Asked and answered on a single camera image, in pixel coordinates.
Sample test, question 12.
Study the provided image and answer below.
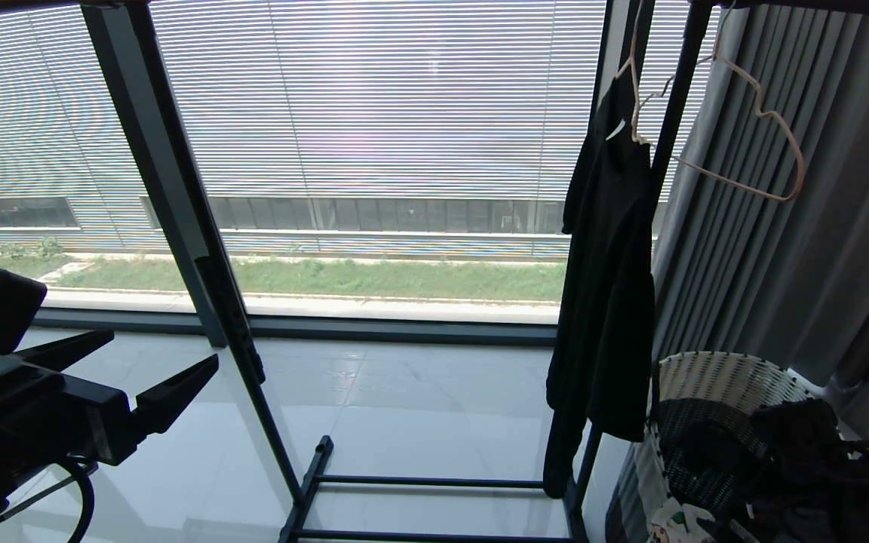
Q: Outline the window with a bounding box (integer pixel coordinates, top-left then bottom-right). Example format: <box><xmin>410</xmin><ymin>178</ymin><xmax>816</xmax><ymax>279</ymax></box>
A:
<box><xmin>0</xmin><ymin>0</ymin><xmax>722</xmax><ymax>348</ymax></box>

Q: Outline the cream printed garment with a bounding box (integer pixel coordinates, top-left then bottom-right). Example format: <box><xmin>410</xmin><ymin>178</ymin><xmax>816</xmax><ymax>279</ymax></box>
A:
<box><xmin>646</xmin><ymin>498</ymin><xmax>718</xmax><ymax>543</ymax></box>

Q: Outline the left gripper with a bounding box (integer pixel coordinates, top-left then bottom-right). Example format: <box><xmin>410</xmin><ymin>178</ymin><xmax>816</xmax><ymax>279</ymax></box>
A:
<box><xmin>0</xmin><ymin>330</ymin><xmax>219</xmax><ymax>465</ymax></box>

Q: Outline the black clothes rack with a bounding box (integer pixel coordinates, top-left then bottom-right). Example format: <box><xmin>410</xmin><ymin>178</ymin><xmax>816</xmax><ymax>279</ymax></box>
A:
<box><xmin>0</xmin><ymin>0</ymin><xmax>869</xmax><ymax>543</ymax></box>

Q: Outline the pink clothes hanger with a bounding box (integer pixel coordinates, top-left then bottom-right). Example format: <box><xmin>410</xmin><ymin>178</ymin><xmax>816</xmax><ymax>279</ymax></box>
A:
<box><xmin>616</xmin><ymin>19</ymin><xmax>656</xmax><ymax>148</ymax></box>
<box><xmin>634</xmin><ymin>4</ymin><xmax>808</xmax><ymax>203</ymax></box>

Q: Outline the grey curtain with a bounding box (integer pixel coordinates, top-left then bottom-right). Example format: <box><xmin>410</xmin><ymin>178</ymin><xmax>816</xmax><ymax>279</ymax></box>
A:
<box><xmin>649</xmin><ymin>0</ymin><xmax>869</xmax><ymax>468</ymax></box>

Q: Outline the white laundry basket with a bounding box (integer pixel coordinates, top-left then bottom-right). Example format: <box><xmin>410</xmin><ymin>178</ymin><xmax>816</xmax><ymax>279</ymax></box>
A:
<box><xmin>606</xmin><ymin>351</ymin><xmax>869</xmax><ymax>543</ymax></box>

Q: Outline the black short-sleeved shirt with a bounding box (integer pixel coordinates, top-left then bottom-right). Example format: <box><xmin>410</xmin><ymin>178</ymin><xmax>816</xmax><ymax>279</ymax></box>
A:
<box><xmin>542</xmin><ymin>72</ymin><xmax>658</xmax><ymax>499</ymax></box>

